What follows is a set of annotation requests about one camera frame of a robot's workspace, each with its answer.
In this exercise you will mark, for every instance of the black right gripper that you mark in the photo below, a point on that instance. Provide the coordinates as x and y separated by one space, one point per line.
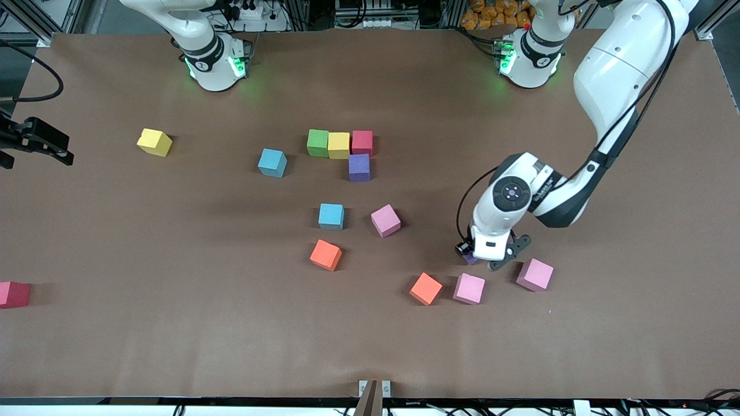
30 136

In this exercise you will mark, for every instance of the purple foam cube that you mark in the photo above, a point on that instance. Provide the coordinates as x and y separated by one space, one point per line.
359 167
471 260

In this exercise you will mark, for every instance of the pink foam cube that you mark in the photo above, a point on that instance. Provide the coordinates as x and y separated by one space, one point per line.
469 288
385 220
535 274

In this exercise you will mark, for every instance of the red foam cube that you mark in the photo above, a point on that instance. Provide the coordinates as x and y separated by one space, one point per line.
362 142
13 294

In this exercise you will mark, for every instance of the yellow foam cube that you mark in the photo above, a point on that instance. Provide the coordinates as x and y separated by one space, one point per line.
154 141
339 145

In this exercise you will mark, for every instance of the green foam cube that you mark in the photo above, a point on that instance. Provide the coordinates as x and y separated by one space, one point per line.
317 142

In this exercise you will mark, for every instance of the blue foam cube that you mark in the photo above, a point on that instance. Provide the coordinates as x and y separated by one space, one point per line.
330 215
272 162

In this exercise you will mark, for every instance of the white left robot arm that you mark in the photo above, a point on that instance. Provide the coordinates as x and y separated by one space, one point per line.
618 69

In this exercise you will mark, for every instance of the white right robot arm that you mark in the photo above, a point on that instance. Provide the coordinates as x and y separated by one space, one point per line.
208 34

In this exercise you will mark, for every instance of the orange foam cube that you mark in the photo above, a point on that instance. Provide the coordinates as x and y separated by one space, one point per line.
325 255
425 288

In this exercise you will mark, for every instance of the tan vertical strut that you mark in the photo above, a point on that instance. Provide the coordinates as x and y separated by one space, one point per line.
367 401

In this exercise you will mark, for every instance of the pile of orange bags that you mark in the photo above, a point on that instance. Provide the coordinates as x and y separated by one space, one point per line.
491 14

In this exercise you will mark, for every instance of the white power strip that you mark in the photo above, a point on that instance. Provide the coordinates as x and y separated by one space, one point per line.
254 11

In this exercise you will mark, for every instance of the aluminium frame rail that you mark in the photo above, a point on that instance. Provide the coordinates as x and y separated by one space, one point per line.
81 14
720 14

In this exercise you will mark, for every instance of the small metal table bracket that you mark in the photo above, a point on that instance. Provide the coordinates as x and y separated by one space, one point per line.
362 388

